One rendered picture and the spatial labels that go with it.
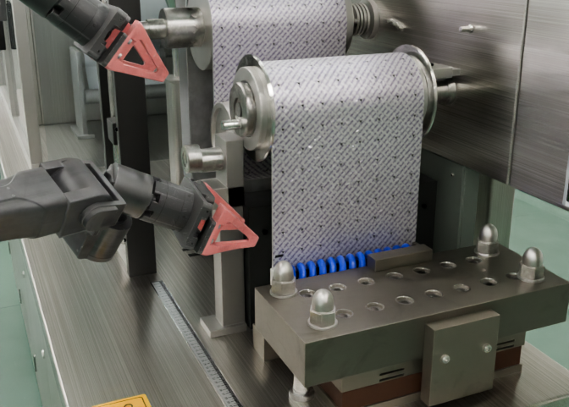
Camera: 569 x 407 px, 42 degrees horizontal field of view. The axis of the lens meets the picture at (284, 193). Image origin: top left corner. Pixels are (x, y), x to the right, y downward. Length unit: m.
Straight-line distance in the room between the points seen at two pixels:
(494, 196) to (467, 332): 0.47
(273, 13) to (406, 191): 0.36
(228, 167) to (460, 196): 0.38
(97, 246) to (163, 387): 0.22
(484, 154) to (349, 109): 0.23
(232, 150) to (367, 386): 0.37
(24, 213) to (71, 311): 0.46
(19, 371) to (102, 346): 1.75
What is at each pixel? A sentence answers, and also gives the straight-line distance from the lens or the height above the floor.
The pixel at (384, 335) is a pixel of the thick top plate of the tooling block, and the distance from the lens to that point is 0.92.
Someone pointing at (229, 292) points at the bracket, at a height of 0.97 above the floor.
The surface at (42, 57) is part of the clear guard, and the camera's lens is 1.94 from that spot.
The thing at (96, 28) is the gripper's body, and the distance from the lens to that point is 0.92.
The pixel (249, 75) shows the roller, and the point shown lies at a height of 1.30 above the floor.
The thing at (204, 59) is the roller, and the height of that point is 1.28.
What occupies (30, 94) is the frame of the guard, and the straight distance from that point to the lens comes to 1.94.
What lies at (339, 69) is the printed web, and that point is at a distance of 1.04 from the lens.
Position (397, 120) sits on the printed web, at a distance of 1.07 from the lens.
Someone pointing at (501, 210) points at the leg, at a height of 1.00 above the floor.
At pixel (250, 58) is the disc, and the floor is 1.32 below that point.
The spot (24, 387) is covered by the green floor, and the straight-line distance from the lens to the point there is 2.80.
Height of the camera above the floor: 1.47
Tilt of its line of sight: 19 degrees down
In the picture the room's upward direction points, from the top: straight up
